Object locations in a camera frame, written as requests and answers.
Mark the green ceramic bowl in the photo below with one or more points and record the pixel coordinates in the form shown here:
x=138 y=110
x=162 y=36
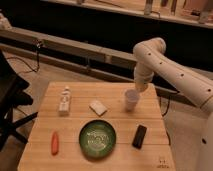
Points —
x=97 y=139

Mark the orange carrot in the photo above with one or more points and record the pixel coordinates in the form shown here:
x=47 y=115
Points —
x=55 y=143

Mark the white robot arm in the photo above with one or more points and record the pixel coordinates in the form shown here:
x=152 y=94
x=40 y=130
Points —
x=195 y=87

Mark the white tube bottle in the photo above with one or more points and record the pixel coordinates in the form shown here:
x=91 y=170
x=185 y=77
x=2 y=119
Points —
x=64 y=105

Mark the black rectangular phone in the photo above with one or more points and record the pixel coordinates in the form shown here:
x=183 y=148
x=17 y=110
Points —
x=139 y=136

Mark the white sponge block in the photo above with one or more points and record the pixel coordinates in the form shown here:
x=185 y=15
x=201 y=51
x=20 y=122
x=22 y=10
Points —
x=98 y=107

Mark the black office chair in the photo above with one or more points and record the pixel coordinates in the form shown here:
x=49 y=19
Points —
x=12 y=95

